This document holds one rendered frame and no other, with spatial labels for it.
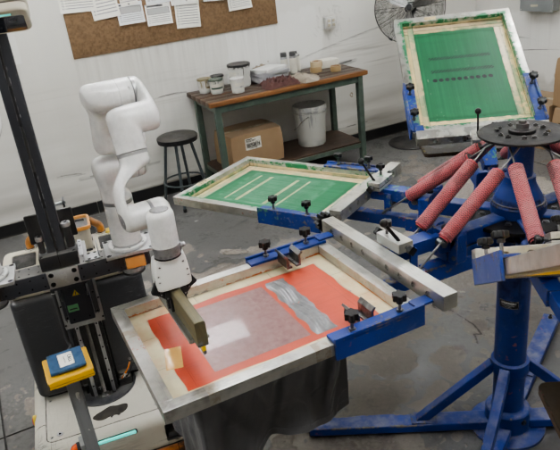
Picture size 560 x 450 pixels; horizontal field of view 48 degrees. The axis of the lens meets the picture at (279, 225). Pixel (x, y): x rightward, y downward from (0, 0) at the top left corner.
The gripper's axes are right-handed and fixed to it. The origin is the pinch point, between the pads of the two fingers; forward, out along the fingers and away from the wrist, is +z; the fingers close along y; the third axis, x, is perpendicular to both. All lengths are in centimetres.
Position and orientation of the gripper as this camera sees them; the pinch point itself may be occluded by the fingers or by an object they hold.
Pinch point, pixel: (177, 301)
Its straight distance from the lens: 180.9
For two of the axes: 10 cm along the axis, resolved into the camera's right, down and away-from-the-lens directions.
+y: -8.9, 2.7, -3.7
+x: 4.5, 3.3, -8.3
